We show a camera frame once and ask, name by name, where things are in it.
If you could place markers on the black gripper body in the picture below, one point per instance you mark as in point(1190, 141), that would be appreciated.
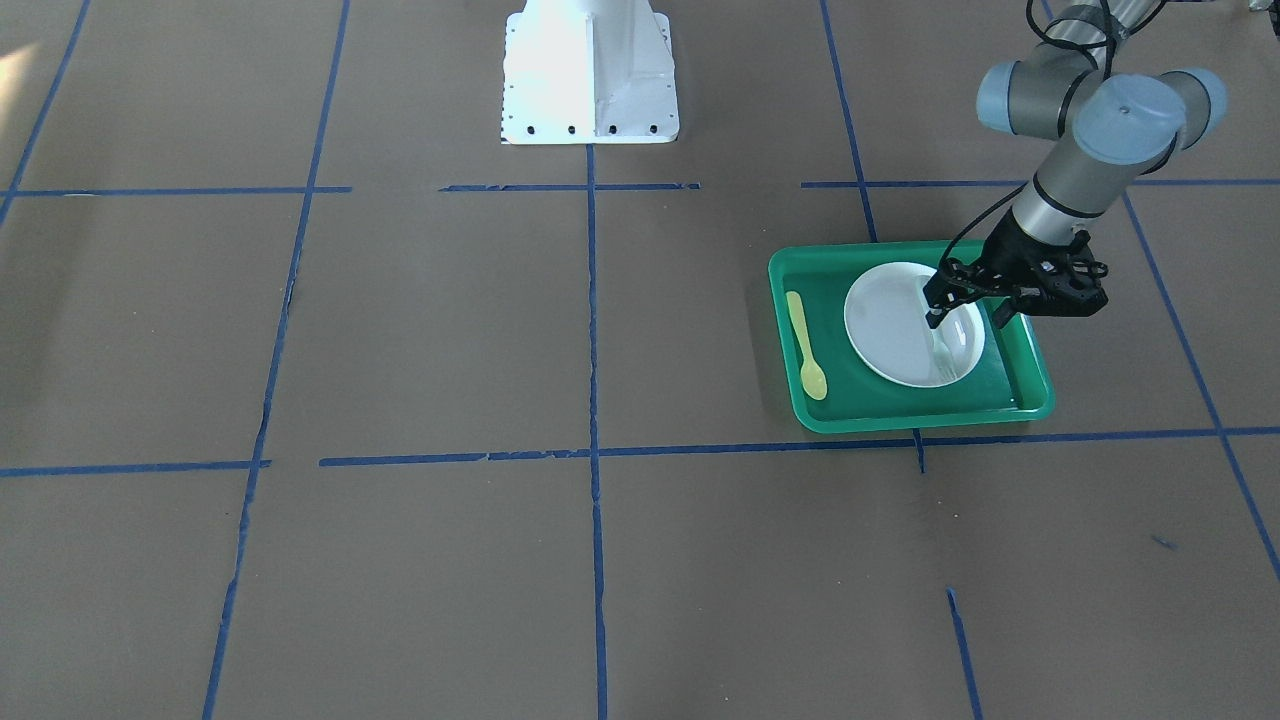
point(1008, 252)

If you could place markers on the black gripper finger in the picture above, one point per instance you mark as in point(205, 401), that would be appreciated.
point(954, 284)
point(1013, 305)

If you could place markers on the pale green plastic fork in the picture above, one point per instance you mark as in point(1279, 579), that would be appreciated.
point(941, 355)

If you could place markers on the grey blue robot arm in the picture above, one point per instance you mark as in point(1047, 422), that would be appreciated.
point(1107, 129)

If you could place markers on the green plastic tray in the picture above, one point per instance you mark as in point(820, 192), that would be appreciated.
point(1011, 382)

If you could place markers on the white round plate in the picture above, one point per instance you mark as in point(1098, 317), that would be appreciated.
point(885, 321)

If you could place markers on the yellow plastic spoon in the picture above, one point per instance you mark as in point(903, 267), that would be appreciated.
point(811, 374)

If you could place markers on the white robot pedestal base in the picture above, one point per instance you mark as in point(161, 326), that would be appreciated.
point(587, 73)

